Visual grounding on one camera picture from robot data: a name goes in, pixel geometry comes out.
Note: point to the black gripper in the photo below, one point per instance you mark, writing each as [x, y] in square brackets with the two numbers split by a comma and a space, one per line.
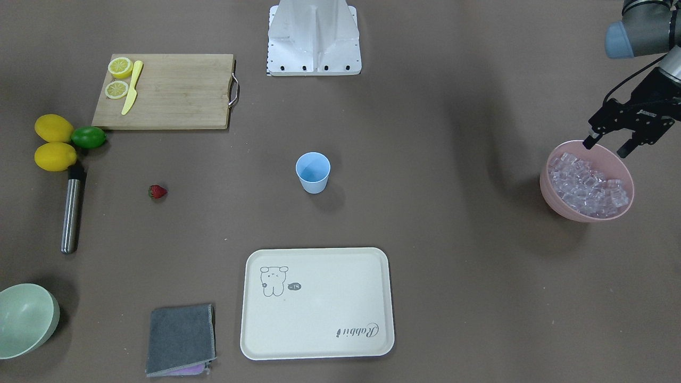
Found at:
[650, 102]

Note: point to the red strawberry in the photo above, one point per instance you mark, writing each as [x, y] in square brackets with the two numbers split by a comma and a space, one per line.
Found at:
[157, 191]

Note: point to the steel muddler black tip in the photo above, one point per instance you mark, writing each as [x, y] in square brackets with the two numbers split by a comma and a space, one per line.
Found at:
[76, 177]

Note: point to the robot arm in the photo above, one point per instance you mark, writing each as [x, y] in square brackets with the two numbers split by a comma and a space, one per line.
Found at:
[645, 27]

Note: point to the pile of ice cubes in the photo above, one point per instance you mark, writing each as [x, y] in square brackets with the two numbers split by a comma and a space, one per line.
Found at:
[585, 189]

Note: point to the light blue cup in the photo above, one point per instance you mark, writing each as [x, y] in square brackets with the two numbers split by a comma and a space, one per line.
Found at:
[313, 171]

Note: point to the pink bowl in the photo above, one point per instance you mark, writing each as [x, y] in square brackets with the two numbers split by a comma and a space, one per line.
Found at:
[604, 160]

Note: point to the cream rabbit tray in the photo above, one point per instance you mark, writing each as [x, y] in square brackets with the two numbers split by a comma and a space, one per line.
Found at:
[317, 303]

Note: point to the wooden cutting board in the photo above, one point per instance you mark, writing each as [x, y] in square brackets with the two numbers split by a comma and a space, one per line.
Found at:
[175, 91]

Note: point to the grey folded cloth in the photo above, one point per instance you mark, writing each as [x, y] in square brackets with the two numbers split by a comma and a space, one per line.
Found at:
[181, 341]

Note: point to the yellow plastic knife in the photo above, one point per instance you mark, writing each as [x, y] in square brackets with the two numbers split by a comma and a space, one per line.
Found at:
[132, 91]

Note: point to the lemon half upper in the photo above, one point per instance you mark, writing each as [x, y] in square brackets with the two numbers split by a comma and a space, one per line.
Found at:
[121, 67]

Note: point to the lemon half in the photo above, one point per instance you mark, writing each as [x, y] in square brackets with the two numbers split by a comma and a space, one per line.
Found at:
[121, 67]
[116, 89]

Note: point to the lemon half lower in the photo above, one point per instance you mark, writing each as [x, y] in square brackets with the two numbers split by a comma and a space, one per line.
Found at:
[116, 89]

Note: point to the green lime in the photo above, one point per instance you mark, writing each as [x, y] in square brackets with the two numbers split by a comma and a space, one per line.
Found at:
[88, 137]

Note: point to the yellow lemon near muddler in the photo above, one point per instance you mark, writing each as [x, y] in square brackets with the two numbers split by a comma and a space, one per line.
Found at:
[55, 156]

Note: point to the yellow lemon far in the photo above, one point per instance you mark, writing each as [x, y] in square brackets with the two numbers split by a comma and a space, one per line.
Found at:
[53, 127]

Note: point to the green bowl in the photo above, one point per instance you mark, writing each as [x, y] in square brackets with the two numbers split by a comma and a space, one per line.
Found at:
[29, 316]

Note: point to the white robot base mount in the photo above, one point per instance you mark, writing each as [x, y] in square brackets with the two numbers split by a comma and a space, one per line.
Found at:
[313, 38]

